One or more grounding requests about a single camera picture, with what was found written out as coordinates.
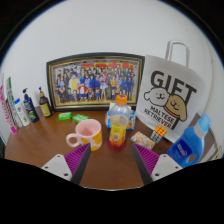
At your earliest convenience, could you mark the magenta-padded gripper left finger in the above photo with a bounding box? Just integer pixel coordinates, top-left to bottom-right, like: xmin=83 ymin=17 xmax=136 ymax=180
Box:
xmin=40 ymin=143 xmax=92 ymax=186

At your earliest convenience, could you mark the floral patterned pouch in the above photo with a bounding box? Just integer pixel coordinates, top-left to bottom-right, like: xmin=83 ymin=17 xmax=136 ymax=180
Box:
xmin=130 ymin=130 xmax=156 ymax=151

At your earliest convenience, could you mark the pink mug with orange prints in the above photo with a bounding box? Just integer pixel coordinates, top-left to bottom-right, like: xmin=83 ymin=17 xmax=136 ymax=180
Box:
xmin=65 ymin=118 xmax=103 ymax=152

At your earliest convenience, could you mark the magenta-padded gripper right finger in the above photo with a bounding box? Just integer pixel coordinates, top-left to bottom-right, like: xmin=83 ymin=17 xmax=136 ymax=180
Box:
xmin=131 ymin=143 xmax=184 ymax=186

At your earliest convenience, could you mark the framed group picture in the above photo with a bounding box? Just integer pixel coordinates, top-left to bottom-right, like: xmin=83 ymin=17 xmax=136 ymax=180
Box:
xmin=46 ymin=52 xmax=146 ymax=112

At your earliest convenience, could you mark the brown pump bottle yellow label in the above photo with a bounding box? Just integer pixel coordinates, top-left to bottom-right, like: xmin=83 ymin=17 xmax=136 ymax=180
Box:
xmin=37 ymin=86 xmax=53 ymax=118

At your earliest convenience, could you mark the colourful puzzle cube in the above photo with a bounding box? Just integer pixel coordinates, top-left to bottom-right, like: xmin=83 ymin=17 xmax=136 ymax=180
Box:
xmin=149 ymin=125 xmax=168 ymax=144

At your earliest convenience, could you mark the blue detergent bottle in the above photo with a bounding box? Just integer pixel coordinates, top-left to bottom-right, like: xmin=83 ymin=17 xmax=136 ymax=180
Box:
xmin=166 ymin=113 xmax=212 ymax=169

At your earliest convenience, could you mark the dark blue pump bottle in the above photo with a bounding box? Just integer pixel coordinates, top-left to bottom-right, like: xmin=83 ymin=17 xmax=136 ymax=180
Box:
xmin=22 ymin=87 xmax=40 ymax=123

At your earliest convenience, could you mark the orange-capped juice bottle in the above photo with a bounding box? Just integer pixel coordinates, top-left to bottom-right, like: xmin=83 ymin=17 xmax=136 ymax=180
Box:
xmin=109 ymin=94 xmax=132 ymax=149

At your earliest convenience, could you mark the flat round red coaster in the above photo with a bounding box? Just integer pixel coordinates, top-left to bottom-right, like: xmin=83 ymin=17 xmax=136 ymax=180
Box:
xmin=106 ymin=138 xmax=128 ymax=152

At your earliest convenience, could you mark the white printed gift bag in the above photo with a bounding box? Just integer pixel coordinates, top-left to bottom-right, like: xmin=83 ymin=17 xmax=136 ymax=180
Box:
xmin=135 ymin=39 xmax=208 ymax=144

